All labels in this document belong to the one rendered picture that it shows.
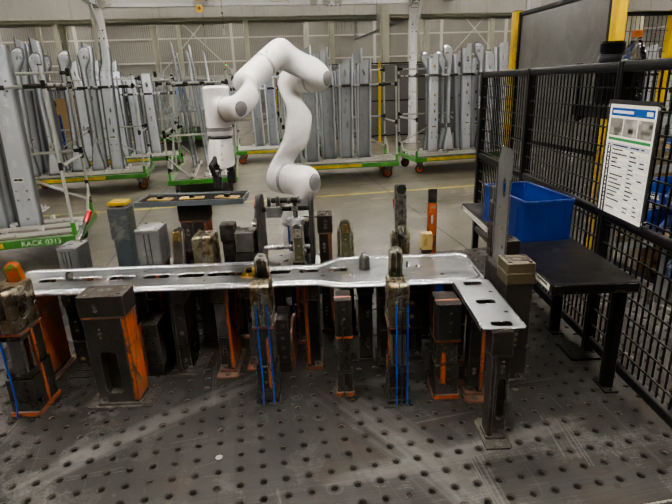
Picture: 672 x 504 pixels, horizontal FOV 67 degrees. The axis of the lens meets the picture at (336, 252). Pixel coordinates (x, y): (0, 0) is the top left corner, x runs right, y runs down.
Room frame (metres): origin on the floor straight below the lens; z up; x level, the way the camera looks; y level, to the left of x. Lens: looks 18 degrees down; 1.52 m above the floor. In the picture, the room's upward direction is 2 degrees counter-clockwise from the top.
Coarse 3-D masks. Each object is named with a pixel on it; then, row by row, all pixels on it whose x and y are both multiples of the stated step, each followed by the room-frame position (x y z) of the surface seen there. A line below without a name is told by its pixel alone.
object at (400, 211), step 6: (396, 186) 1.54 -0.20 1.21; (402, 186) 1.52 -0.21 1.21; (396, 192) 1.54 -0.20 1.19; (402, 192) 1.51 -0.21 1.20; (396, 198) 1.54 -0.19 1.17; (402, 198) 1.55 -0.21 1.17; (396, 204) 1.54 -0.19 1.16; (402, 204) 1.54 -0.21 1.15; (396, 210) 1.53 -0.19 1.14; (402, 210) 1.54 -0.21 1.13; (396, 216) 1.53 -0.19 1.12; (402, 216) 1.54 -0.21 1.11; (396, 222) 1.53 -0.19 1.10; (402, 222) 1.54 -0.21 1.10; (396, 228) 1.52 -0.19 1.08; (396, 234) 1.52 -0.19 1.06
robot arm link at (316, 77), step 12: (264, 48) 1.90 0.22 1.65; (276, 48) 1.90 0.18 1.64; (288, 48) 1.94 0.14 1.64; (276, 60) 1.88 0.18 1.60; (288, 60) 1.94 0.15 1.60; (300, 60) 1.97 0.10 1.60; (312, 60) 1.99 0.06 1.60; (288, 72) 1.97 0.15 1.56; (300, 72) 1.96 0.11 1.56; (312, 72) 1.97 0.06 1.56; (324, 72) 1.98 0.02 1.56; (312, 84) 1.98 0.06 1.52; (324, 84) 1.99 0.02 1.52
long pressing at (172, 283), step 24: (192, 264) 1.47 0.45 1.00; (216, 264) 1.47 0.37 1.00; (240, 264) 1.47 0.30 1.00; (336, 264) 1.43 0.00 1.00; (384, 264) 1.42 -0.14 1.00; (408, 264) 1.41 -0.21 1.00; (432, 264) 1.40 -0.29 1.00; (456, 264) 1.39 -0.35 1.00; (48, 288) 1.32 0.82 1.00; (72, 288) 1.32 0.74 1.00; (144, 288) 1.30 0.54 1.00; (168, 288) 1.30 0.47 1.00; (192, 288) 1.30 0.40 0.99; (216, 288) 1.30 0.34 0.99; (240, 288) 1.30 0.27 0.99
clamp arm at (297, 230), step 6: (294, 228) 1.53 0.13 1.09; (300, 228) 1.53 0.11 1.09; (294, 234) 1.52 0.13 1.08; (300, 234) 1.52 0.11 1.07; (294, 240) 1.52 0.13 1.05; (300, 240) 1.52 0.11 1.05; (294, 246) 1.51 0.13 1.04; (300, 246) 1.51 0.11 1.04; (294, 252) 1.51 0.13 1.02; (300, 252) 1.51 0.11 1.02; (294, 258) 1.51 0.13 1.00; (300, 258) 1.51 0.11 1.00
